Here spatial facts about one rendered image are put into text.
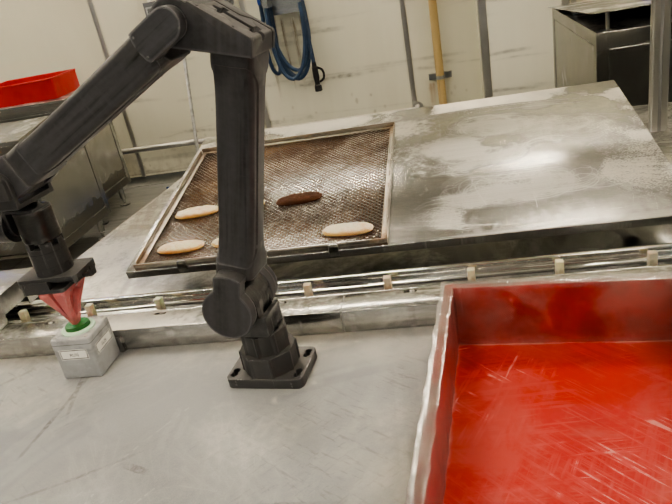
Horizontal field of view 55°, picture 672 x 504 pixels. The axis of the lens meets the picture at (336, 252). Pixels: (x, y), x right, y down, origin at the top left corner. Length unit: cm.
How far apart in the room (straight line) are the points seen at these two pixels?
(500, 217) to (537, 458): 54
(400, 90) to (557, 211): 362
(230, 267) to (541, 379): 44
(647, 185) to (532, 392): 54
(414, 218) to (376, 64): 356
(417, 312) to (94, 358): 52
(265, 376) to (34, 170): 44
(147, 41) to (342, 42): 398
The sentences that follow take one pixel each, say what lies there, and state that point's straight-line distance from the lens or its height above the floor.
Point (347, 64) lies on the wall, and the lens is 477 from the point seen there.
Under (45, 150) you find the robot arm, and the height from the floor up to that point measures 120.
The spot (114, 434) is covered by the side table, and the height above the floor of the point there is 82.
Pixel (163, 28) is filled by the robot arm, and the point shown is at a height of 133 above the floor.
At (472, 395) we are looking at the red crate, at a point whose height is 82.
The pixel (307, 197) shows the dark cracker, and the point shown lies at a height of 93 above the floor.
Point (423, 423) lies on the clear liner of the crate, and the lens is 69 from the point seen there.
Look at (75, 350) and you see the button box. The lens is 113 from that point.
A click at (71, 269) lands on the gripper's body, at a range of 108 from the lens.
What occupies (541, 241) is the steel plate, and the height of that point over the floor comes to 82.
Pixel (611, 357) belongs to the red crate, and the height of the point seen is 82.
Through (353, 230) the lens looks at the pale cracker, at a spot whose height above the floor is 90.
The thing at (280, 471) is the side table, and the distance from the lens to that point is 83.
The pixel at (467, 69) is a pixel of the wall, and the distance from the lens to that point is 475.
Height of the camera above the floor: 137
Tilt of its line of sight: 24 degrees down
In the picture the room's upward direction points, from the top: 11 degrees counter-clockwise
